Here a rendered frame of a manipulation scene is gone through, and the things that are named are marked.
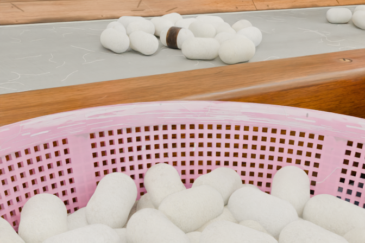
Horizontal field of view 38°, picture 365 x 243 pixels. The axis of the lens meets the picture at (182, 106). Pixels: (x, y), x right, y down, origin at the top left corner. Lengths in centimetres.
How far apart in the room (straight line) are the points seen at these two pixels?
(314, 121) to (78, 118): 12
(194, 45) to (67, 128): 24
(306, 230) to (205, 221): 4
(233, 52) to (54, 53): 16
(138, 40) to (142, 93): 19
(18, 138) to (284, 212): 12
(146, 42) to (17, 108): 22
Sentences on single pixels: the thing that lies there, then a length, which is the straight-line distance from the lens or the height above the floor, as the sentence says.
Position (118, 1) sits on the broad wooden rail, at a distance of 68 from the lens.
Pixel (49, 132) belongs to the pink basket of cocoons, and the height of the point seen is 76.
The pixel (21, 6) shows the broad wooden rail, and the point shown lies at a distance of 63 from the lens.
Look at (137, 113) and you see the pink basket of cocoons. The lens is 26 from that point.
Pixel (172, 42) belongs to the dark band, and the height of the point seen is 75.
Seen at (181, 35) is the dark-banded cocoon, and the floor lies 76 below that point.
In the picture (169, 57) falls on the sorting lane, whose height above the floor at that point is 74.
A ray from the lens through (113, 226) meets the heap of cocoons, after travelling 23.
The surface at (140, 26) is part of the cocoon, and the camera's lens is 53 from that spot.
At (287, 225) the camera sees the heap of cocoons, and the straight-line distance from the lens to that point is 23.
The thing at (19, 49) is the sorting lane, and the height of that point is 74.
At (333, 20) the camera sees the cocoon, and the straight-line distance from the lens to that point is 74.
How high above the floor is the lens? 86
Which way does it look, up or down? 19 degrees down
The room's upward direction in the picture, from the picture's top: 3 degrees clockwise
